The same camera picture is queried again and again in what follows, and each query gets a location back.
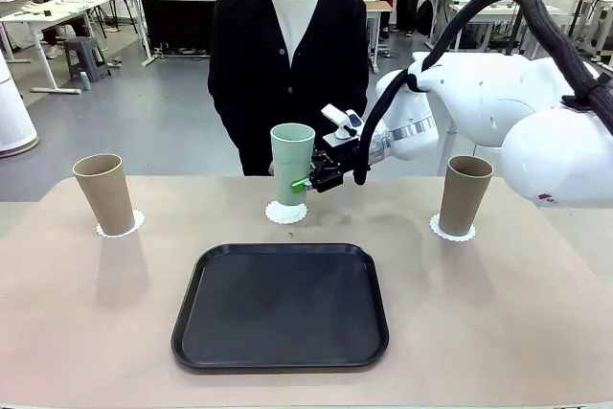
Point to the small brown-top table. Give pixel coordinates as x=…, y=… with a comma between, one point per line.
x=380, y=6

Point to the white t-shirt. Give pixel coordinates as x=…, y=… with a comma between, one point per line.
x=296, y=11

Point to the brown tall cup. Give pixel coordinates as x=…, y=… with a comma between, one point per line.
x=107, y=198
x=462, y=198

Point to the grey plastic stool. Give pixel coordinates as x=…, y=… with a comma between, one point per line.
x=86, y=57

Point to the person's left forearm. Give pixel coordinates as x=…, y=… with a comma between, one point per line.
x=352, y=93

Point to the person in black cardigan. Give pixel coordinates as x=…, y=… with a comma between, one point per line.
x=244, y=69

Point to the black backpack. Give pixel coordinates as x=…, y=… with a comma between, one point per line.
x=424, y=18

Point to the black plastic tray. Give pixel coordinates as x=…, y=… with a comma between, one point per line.
x=282, y=308

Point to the green tall cup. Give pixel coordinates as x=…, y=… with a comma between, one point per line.
x=289, y=165

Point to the desk with black panel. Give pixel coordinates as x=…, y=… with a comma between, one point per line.
x=177, y=21

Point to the white desk with items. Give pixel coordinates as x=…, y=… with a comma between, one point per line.
x=52, y=11

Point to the black tripod stand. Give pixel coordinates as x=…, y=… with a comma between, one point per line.
x=519, y=26

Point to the small bottle on floor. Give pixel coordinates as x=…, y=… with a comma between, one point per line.
x=85, y=82

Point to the long white desk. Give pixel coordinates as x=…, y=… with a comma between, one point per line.
x=498, y=26

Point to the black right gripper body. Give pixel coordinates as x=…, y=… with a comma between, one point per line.
x=345, y=155

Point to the person's right forearm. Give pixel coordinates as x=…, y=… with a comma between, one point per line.
x=225, y=117

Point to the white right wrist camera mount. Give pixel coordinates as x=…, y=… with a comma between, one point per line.
x=342, y=119

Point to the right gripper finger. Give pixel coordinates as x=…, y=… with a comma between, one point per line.
x=322, y=162
x=299, y=184

